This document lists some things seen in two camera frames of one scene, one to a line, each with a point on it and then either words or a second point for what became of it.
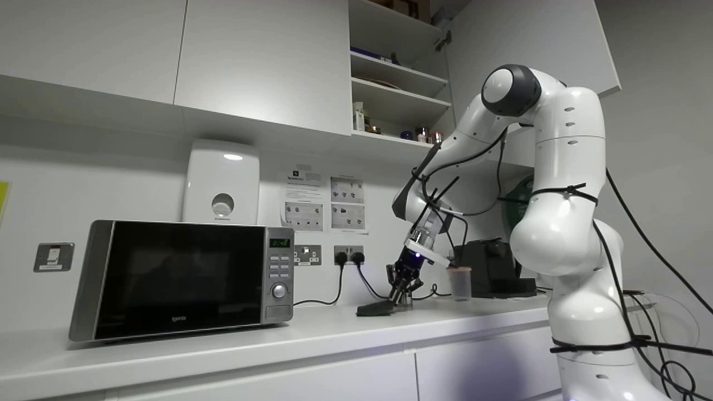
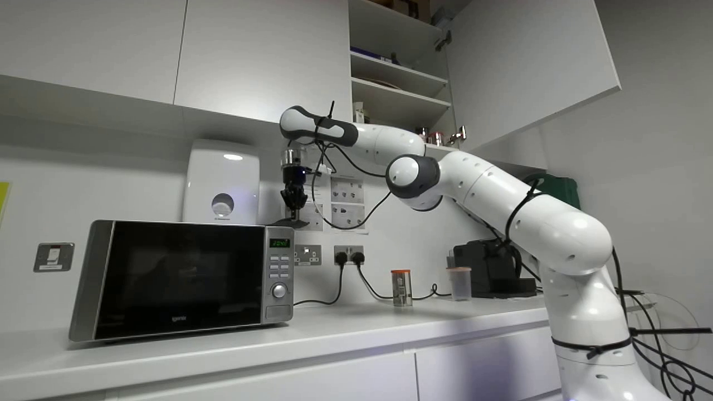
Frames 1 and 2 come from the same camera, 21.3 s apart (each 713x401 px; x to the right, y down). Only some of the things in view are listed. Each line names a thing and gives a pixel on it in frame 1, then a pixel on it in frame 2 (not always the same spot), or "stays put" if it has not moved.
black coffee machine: (493, 269) stays put
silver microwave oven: (140, 280) stays put
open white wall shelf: (400, 69) stays put
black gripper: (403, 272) to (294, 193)
